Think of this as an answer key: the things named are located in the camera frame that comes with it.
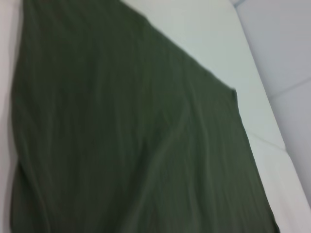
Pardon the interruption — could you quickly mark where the dark green printed t-shirt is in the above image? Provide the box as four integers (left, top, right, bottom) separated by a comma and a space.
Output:
9, 0, 280, 233

